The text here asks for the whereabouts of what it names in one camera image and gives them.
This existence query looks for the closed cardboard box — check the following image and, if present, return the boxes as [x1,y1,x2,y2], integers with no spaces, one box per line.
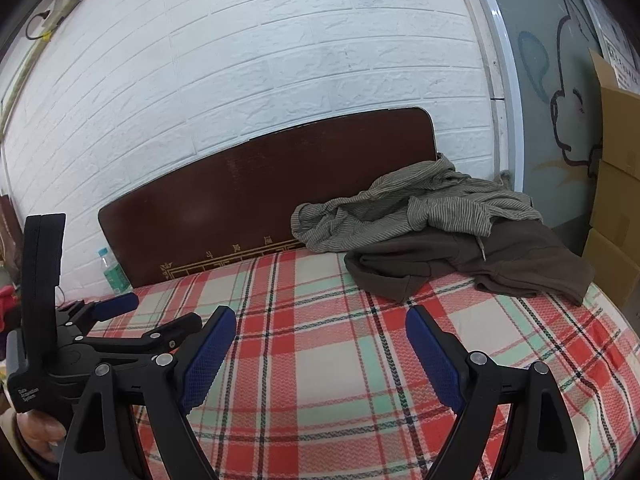
[582,230,640,321]
[590,160,640,256]

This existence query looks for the grey striped shirt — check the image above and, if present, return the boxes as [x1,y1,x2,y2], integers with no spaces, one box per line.
[291,154,544,253]

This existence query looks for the white door frame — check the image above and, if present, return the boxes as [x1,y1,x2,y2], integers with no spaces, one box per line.
[445,0,523,196]

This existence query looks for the clear plastic water bottle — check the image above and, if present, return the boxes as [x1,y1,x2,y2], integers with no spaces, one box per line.
[96,246,132,296]

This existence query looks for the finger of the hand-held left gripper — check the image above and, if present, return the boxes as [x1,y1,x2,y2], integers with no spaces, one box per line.
[57,291,140,333]
[80,313,203,357]

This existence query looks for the brown garment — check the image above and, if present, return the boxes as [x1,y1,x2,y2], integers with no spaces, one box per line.
[344,220,597,307]

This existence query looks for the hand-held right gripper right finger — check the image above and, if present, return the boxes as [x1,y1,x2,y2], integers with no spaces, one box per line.
[405,304,583,480]

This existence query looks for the person's left hand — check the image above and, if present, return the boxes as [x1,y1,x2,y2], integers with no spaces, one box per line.
[15,407,68,461]

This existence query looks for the red knitted cloth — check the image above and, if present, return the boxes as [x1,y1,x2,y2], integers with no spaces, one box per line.
[0,285,20,332]

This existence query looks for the dark brown wooden headboard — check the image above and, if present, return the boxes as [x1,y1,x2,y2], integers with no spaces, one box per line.
[97,106,437,288]

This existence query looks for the open cardboard box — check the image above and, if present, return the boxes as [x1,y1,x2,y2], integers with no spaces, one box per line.
[589,49,640,181]

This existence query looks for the white paper notice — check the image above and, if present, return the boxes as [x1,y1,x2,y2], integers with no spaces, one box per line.
[600,10,640,93]

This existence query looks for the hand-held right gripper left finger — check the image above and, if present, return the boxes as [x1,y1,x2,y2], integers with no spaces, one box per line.
[59,305,237,480]

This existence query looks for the red plaid bed sheet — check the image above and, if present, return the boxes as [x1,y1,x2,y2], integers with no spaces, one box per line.
[85,247,640,480]

